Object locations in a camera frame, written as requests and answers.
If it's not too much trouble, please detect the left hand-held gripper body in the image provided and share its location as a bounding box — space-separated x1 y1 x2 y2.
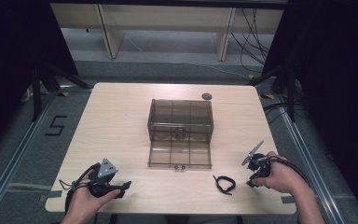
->
88 158 126 199

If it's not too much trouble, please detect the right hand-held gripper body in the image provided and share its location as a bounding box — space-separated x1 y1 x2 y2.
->
241 140 272 189

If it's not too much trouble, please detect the black cable loop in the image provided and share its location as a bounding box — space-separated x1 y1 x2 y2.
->
213 175 237 196

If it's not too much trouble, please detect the brown transparent plastic storage box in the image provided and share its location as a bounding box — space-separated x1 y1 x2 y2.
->
146 98 214 170

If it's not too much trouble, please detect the person's right hand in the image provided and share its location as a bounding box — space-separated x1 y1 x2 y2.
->
252 150 310 194

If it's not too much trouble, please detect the person's left hand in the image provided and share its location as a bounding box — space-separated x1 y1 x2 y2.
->
61 169 121 224

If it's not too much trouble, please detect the black metal stand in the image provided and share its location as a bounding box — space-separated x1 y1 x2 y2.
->
31 62 93 122
245 63 296 123

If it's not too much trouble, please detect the light wooden shelf unit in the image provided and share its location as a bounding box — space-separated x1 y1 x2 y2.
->
49 3 285 62

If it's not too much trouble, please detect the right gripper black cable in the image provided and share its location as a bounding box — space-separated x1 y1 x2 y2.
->
268 155 310 185

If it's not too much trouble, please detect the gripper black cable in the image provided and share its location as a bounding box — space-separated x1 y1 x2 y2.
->
59 161 102 216
268 155 310 185

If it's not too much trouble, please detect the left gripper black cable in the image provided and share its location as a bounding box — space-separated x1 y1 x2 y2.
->
59 161 102 216

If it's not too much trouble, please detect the aluminium floor rail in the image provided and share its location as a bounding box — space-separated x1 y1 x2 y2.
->
0 90 59 218
274 92 346 224

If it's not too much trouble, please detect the bundle of black cables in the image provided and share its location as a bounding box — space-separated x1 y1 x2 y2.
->
229 7 276 74

